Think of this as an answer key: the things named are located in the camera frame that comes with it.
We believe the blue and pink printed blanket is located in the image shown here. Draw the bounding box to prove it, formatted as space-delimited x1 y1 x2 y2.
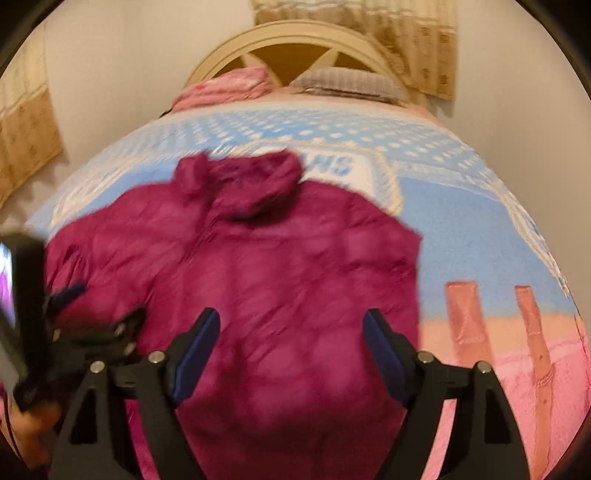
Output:
25 99 587 480

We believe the person's left hand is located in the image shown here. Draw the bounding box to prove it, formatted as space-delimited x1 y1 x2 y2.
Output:
0 388 63 469

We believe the magenta puffer jacket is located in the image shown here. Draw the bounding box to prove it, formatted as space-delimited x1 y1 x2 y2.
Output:
44 150 423 480

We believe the beige patterned curtain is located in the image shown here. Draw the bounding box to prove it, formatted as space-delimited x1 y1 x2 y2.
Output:
0 23 63 208
249 0 460 100

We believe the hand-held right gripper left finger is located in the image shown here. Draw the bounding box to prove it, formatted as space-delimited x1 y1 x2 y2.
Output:
48 307 221 480

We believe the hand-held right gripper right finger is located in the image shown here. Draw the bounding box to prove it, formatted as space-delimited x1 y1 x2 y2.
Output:
362 308 532 480

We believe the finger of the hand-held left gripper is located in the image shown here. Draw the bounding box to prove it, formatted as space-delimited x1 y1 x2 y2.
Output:
45 283 88 309
48 307 148 367

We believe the cream wooden bed headboard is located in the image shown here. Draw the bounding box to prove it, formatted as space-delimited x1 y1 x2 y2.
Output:
182 21 430 107

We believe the grey striped pillow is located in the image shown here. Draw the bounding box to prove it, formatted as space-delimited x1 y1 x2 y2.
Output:
288 67 409 102

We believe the pink folded quilt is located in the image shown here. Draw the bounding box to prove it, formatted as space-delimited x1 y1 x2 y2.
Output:
172 65 273 112

